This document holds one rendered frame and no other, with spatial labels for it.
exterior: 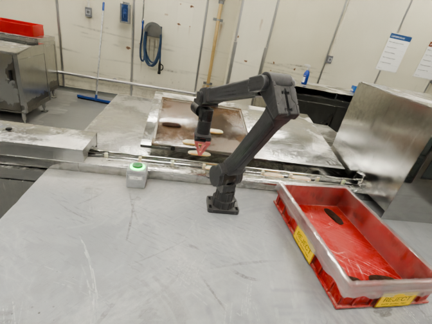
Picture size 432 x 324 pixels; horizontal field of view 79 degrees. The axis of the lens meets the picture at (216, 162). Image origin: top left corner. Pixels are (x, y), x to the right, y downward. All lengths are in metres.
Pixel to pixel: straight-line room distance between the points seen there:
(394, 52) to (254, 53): 2.63
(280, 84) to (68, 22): 4.55
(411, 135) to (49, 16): 4.86
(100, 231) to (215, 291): 0.38
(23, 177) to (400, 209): 1.55
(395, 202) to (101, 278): 1.13
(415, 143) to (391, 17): 4.66
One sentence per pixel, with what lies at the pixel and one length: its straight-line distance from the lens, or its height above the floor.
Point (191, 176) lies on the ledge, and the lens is 1.10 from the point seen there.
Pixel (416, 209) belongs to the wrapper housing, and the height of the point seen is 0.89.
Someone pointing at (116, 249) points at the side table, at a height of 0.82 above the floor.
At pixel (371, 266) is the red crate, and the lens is 1.06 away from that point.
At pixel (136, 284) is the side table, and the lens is 0.75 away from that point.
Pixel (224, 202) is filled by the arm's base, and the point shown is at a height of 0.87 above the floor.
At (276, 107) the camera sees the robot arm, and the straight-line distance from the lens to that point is 0.68.
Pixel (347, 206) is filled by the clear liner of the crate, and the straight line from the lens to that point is 1.23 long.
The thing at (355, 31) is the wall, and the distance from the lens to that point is 5.51.
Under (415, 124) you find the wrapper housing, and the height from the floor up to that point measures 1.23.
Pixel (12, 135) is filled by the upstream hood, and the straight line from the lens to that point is 1.26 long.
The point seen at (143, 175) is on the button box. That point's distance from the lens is 1.02.
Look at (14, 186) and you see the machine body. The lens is 1.32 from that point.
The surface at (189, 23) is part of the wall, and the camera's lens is 4.73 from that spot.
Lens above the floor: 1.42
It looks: 27 degrees down
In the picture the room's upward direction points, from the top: 12 degrees clockwise
